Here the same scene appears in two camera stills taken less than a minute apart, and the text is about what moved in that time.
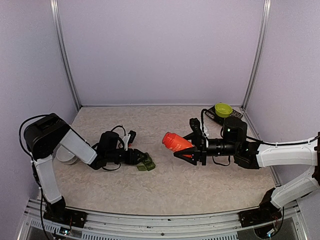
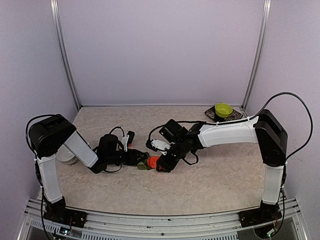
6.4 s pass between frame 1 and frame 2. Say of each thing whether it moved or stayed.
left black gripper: stayed
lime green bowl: stayed
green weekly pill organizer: stayed
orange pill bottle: moved
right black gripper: moved
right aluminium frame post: stayed
